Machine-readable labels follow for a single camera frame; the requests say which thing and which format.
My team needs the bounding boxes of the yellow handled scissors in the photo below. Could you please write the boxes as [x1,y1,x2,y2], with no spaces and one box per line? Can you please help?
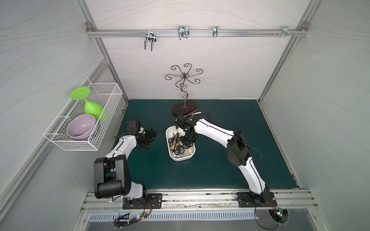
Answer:
[170,141,180,152]

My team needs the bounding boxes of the blue handled scissors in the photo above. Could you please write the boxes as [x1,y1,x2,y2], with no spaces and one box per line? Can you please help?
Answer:
[174,145,185,156]

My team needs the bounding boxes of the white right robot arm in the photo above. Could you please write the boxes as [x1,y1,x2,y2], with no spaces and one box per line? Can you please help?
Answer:
[175,115,270,203]

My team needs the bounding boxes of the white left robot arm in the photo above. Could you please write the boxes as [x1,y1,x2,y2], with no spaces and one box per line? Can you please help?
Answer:
[93,128,159,200]

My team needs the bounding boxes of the cream kitchen scissors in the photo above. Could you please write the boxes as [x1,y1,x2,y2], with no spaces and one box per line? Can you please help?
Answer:
[181,146,195,158]

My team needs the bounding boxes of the white storage box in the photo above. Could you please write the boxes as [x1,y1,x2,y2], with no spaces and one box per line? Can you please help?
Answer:
[165,126,196,162]

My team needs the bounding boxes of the bronze jewelry tree stand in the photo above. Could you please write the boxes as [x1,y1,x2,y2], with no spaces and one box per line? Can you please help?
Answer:
[164,63,203,115]

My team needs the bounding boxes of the green table mat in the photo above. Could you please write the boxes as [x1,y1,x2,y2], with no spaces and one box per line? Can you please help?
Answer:
[115,100,297,189]

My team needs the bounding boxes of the green plastic goblet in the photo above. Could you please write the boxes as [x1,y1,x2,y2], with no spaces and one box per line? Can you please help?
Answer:
[70,87,108,122]

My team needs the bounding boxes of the lilac bowl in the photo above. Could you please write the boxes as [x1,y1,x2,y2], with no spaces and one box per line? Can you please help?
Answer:
[66,114,97,141]

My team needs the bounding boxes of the metal double hook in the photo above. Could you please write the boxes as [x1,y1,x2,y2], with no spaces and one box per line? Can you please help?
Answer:
[177,26,189,40]
[144,32,157,51]

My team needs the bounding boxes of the metal single hook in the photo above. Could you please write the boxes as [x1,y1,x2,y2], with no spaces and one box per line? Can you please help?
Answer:
[213,26,218,38]

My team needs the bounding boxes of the metal corner hook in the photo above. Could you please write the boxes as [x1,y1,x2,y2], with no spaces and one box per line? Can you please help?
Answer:
[272,26,297,38]

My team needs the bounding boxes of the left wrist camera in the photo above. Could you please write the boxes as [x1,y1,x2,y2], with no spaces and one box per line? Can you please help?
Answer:
[126,119,141,135]

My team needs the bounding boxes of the small black handled scissors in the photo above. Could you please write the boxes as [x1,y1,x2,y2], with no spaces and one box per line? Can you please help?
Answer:
[168,132,179,146]

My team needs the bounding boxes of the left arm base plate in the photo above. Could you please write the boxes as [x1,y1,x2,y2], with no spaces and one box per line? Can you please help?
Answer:
[122,193,163,210]

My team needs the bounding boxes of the white wire basket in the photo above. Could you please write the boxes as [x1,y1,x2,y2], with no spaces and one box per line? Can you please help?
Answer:
[43,78,122,151]

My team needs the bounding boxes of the aluminium front rail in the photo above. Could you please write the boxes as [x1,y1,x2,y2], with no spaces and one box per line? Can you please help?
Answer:
[80,189,319,213]

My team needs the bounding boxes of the aluminium rail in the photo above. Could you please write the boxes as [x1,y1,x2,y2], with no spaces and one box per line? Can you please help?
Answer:
[80,189,319,213]
[87,27,309,39]

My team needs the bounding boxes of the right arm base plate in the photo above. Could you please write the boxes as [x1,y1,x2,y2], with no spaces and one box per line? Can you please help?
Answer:
[234,192,278,208]

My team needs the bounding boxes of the aluminium top rail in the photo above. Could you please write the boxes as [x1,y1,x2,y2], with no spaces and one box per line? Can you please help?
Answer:
[87,27,309,39]

